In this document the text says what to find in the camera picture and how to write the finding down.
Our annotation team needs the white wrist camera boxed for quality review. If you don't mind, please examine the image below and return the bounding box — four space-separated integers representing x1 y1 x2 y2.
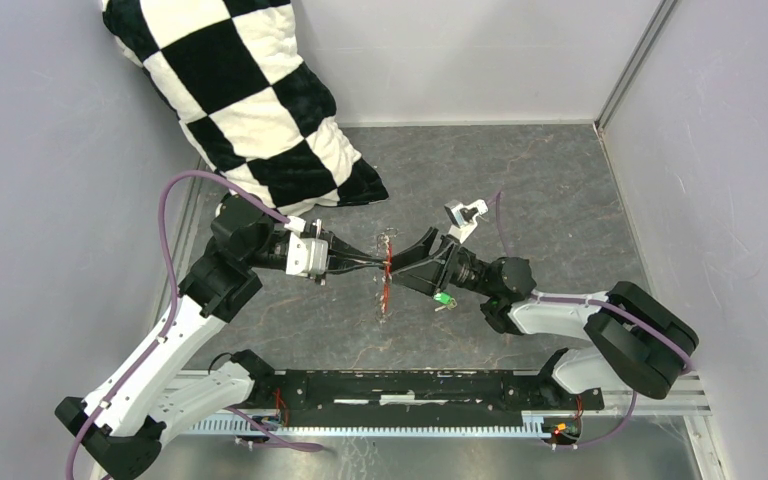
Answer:
285 232 329 278
444 199 489 244

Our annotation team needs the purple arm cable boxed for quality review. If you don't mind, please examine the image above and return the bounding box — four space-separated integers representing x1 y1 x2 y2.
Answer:
64 170 327 480
488 190 697 450

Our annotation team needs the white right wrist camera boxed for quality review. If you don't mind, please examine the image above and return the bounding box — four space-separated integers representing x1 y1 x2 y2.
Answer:
444 199 489 244

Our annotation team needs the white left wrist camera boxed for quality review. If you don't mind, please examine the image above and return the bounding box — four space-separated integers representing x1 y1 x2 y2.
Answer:
285 232 329 278

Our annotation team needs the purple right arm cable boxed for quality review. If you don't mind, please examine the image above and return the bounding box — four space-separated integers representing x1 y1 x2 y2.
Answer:
488 190 697 450

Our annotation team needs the small green object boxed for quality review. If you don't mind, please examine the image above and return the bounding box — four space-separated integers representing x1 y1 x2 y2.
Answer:
432 292 457 312

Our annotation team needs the black white checkered pillow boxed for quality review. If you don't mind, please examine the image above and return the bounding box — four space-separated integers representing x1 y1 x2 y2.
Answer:
101 1 389 215

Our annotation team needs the aluminium frame rail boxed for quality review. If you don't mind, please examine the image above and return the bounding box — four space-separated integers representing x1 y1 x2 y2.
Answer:
106 368 713 439

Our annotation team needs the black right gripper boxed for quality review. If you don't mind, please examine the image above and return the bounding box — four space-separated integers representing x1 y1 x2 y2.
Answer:
383 227 497 300

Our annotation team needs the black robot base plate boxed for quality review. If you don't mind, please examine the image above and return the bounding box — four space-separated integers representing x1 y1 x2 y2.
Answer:
243 370 605 428

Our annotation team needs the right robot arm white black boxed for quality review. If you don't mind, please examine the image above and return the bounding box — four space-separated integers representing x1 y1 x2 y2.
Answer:
389 229 699 408

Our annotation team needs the metal key holder red handle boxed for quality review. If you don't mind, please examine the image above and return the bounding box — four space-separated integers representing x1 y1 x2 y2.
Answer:
376 227 399 324

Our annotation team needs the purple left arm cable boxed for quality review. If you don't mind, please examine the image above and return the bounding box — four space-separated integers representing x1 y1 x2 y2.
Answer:
64 170 327 480

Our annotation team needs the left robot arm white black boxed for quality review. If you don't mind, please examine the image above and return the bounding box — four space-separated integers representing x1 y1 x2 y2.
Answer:
55 195 389 479

